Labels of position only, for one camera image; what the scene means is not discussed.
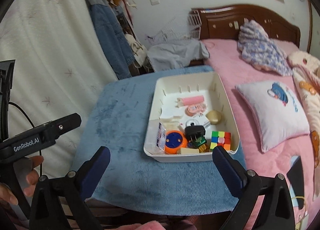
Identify beige small box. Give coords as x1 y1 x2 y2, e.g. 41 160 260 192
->
177 148 200 155

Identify black small box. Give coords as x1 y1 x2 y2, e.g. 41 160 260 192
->
184 125 206 142

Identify black cable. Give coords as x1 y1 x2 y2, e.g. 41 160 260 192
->
7 101 43 178

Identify denim jacket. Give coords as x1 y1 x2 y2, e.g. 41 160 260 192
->
85 0 135 79

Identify white wire rack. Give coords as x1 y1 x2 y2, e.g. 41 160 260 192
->
145 10 202 45

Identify grey cloth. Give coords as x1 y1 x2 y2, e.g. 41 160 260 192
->
147 40 209 72

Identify white boxed toy camera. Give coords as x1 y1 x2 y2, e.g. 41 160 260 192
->
178 115 210 132

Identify white plastic tray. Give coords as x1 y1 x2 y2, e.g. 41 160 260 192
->
143 71 240 162

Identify white patterned curtain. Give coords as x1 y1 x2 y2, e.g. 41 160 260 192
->
0 0 119 178

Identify gold round tin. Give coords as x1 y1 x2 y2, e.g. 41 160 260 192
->
206 110 223 125

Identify clear blue card box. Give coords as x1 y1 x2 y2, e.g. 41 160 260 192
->
156 123 167 151

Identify pink printed pillow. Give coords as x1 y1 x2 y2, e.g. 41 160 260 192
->
235 80 310 153

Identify eyeglasses on bed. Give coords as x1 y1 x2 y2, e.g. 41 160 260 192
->
290 195 309 230

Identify orange round toy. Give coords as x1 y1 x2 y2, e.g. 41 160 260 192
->
164 130 188 155

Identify white handbag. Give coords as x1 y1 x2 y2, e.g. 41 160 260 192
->
125 33 147 67

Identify purple floral blanket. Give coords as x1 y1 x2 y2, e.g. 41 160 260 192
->
238 20 292 76

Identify colourful Rubik's cube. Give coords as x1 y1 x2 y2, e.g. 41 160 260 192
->
209 131 232 151

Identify black tablet on bed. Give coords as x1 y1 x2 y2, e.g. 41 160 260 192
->
286 155 305 210

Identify person's left hand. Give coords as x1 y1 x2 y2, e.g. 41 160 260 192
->
1 155 44 205

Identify peach bear quilt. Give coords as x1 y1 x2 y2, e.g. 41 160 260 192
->
288 51 320 199

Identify white wall switch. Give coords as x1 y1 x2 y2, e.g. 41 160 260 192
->
149 0 160 6

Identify white plastic hook piece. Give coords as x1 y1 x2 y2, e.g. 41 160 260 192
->
159 115 183 129

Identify pink sleeve forearm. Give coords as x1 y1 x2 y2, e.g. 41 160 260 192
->
112 221 165 230

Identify pink oval item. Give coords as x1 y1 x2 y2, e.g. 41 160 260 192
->
185 103 207 117

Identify dark wooden headboard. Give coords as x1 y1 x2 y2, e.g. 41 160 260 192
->
191 4 301 48

